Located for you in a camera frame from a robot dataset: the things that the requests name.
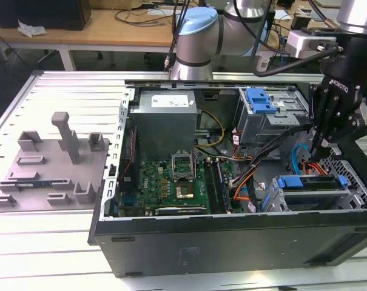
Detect orange power wire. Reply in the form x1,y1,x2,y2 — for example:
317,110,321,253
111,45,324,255
302,161,330,176

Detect blue data wire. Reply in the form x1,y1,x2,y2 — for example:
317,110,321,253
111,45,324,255
288,144,309,176

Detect grey metal disk bay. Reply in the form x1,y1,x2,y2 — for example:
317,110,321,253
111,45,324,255
271,174,367,212

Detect grey metal drive cage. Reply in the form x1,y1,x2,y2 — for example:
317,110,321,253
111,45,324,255
236,87,319,147

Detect blue plastic drive latch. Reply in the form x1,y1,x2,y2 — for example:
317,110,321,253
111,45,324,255
245,87,278,115

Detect small black box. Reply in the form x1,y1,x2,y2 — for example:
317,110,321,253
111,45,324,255
291,13,309,30

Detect installed RAM stick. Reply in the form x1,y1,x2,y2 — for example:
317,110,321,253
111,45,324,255
215,160,233,210

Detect metal socket cover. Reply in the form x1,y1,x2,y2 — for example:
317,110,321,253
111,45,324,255
170,150,198,182

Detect grey power supply unit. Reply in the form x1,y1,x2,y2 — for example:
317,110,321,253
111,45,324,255
129,90,199,153

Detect CPU socket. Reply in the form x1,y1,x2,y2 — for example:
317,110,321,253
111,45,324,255
174,179,194,201

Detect black graphics card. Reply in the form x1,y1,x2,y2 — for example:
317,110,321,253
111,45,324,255
154,206,208,216

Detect black open PC case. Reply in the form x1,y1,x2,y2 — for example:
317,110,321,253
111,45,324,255
88,79,367,278

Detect green motherboard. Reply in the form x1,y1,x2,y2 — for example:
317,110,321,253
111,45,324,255
119,159,241,216

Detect wooden desk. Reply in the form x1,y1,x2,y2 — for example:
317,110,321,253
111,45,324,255
0,0,338,72

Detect grey parts rack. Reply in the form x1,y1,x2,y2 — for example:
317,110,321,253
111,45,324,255
0,111,111,213

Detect large black box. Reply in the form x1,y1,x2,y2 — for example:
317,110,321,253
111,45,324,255
0,0,92,32

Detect crumpled white plastic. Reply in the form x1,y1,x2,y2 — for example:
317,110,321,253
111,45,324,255
17,19,47,39

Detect spare RAM stick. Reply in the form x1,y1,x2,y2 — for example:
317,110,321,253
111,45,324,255
15,181,55,188

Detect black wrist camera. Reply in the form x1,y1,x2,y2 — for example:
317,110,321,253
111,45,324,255
340,99,367,146

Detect black camera cable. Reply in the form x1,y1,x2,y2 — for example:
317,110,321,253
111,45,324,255
252,44,343,77

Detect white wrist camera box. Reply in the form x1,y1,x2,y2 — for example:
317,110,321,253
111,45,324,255
287,28,337,59

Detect black cable bundle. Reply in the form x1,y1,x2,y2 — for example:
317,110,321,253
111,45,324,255
230,124,312,187

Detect yellow power wires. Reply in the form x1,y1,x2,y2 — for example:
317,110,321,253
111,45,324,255
194,110,226,150

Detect orange data cable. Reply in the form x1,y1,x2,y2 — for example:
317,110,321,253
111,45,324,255
233,181,251,202

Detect coiled black desk cable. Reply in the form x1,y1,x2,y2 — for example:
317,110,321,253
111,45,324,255
115,7,184,27

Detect red black fan wire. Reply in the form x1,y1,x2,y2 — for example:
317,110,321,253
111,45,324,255
122,127,139,180

